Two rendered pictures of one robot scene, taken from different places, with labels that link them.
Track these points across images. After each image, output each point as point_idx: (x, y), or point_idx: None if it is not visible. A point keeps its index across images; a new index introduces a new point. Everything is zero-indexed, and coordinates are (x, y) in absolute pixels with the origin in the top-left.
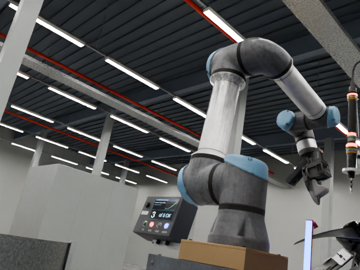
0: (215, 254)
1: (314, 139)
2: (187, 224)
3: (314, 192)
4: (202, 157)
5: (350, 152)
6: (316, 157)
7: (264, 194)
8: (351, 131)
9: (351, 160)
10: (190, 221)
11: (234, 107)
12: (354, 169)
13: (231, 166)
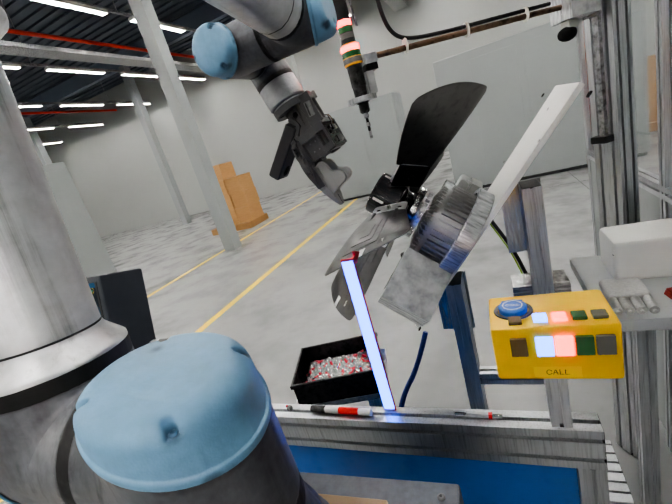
0: None
1: (290, 72)
2: (138, 309)
3: (330, 186)
4: (1, 416)
5: (352, 65)
6: (310, 113)
7: (280, 467)
8: (342, 17)
9: (358, 79)
10: (142, 299)
11: (14, 134)
12: (368, 96)
13: (115, 487)
